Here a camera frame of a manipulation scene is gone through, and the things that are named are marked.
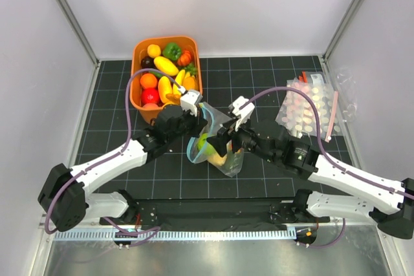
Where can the bag of pink sliced food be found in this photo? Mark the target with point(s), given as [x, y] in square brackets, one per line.
[307, 118]

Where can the orange bell pepper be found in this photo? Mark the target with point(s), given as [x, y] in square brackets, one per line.
[190, 83]

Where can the clear blue zip bag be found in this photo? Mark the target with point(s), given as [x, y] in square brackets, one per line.
[215, 120]

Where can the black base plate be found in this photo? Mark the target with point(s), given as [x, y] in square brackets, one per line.
[221, 214]

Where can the dark purple plum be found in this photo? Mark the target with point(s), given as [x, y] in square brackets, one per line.
[147, 63]

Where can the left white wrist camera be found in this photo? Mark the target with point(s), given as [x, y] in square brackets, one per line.
[189, 100]

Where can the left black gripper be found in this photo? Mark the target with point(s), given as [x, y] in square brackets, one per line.
[198, 124]

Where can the green apple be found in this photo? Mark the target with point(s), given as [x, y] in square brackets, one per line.
[204, 147]

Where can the green bell pepper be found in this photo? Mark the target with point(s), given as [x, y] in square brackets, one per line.
[172, 51]

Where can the black grid mat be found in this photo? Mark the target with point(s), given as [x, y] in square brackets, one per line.
[173, 176]

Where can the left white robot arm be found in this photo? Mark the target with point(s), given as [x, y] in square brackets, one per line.
[69, 193]

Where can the pink peach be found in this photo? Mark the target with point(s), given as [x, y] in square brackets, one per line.
[150, 106]

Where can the orange tangerine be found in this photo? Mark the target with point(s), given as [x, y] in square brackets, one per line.
[148, 81]

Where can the small orange pumpkin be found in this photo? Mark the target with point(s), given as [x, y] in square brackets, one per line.
[185, 58]

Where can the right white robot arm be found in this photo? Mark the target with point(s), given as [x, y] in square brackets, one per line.
[386, 202]

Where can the brown peanut toy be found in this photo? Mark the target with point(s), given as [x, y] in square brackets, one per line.
[175, 98]

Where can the yellow banana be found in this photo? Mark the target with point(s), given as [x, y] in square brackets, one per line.
[178, 81]

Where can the slotted cable duct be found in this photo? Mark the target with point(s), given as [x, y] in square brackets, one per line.
[113, 234]

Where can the yellow mango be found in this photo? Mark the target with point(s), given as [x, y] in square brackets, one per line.
[166, 66]
[164, 88]

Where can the red tomato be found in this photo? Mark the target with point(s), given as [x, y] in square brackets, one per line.
[150, 95]

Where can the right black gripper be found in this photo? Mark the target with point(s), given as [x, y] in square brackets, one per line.
[224, 136]

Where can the orange plastic bin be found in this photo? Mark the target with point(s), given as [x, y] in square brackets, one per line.
[140, 51]

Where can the yellow lemon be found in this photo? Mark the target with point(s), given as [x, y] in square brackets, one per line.
[154, 51]

